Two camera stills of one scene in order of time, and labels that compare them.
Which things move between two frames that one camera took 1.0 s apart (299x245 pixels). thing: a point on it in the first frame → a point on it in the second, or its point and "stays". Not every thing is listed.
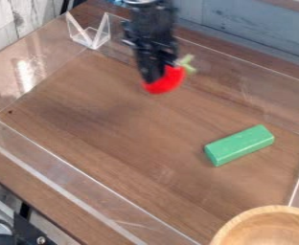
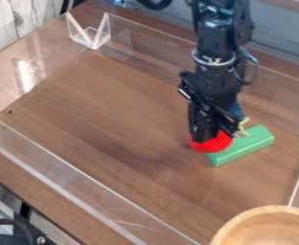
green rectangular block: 238,144 stays
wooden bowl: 276,225 stays
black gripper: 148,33 → 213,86
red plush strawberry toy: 173,77 → 215,144
